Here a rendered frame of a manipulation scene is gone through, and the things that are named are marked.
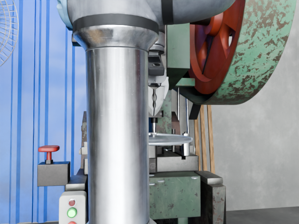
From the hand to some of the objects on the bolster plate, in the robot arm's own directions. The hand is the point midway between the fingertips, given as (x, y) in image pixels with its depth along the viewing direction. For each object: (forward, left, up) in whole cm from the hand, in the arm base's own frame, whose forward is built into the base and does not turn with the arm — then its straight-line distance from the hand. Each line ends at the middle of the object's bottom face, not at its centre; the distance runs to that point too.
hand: (154, 111), depth 79 cm
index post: (+27, -13, -17) cm, 34 cm away
